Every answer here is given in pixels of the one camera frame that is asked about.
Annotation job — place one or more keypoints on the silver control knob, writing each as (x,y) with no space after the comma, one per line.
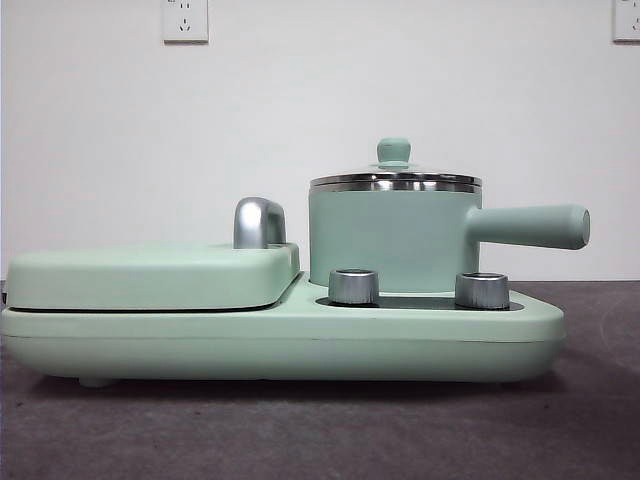
(482,291)
(354,287)

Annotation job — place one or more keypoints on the black control panel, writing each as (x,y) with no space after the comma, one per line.
(415,301)

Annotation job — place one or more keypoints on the white wall socket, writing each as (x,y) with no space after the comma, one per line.
(627,20)
(185,22)

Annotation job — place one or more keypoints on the glass pot lid green knob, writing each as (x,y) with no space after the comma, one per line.
(394,150)

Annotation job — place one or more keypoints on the mint green breakfast machine base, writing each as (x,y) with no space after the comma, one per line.
(300,340)

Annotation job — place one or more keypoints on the mint green griddle cover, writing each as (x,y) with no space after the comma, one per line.
(150,275)

